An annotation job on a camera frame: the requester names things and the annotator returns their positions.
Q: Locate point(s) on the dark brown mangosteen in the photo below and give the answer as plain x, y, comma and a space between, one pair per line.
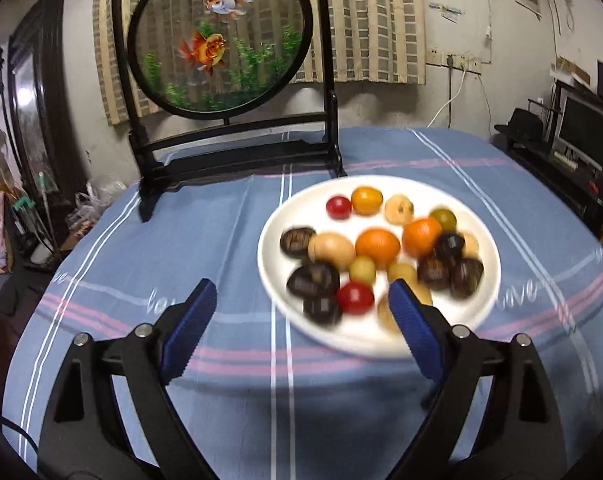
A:
433, 272

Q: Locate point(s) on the dark purple plum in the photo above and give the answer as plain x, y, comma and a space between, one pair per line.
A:
449, 247
322, 308

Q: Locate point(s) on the computer monitor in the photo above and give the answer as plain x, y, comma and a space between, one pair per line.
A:
589, 130

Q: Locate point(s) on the paper wall labels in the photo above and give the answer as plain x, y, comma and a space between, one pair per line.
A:
446, 10

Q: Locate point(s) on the dark wooden framed cabinet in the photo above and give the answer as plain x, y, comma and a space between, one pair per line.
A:
36, 85

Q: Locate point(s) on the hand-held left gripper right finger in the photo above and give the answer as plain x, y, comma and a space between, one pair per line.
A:
416, 330

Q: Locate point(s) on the white oval plate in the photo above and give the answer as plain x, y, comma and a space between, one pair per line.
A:
301, 205

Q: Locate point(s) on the black hat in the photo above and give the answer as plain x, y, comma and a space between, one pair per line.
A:
524, 122

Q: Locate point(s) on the blue plaid tablecloth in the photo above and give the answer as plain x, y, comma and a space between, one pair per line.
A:
131, 260

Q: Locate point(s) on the black desk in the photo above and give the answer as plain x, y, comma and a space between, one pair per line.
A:
556, 170

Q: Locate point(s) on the white wall sockets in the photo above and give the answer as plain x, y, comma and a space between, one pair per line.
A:
454, 60

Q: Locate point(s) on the brown water chestnut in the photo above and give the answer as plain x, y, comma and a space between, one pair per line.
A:
466, 277
313, 280
297, 242

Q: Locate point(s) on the clear plastic bags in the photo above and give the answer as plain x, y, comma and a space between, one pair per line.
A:
96, 195

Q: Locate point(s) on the small olive green fruit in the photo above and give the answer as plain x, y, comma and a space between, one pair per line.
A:
443, 219
362, 268

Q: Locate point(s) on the round goldfish screen ornament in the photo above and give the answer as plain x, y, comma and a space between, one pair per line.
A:
221, 50

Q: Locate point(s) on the red cherry tomato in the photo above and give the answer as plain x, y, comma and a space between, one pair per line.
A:
338, 207
355, 297

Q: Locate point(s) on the tan round fruit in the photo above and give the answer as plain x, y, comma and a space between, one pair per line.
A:
399, 209
334, 251
387, 312
470, 245

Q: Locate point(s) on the mandarin orange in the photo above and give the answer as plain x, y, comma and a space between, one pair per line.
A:
421, 236
378, 246

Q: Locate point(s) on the beige checked curtain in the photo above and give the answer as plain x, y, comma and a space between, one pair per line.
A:
381, 20

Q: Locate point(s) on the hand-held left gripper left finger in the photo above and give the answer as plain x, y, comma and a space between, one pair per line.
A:
189, 330

